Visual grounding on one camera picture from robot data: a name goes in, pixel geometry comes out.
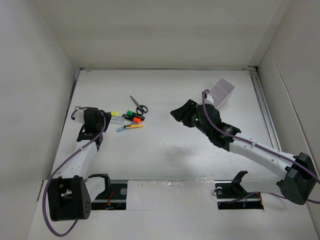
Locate black handled scissors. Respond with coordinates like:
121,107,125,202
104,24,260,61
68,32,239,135
130,95,149,116

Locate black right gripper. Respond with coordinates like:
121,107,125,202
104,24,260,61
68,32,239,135
170,99,212,138

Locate orange cap black highlighter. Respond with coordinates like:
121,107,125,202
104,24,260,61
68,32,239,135
122,114,141,124

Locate white divided container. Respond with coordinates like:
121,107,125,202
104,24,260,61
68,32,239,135
209,77,235,110

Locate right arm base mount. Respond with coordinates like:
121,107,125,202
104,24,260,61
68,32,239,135
212,171,264,210

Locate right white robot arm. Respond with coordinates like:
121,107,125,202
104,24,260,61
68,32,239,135
170,99,320,205

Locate yellow utility knife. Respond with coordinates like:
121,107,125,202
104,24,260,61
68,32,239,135
123,124,144,129

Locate green cap black highlighter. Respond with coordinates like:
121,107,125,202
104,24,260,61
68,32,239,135
126,110,145,121

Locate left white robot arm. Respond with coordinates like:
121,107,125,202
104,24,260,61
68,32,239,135
46,107,112,222

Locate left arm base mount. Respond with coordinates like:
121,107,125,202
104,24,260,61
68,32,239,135
85,173,128,211

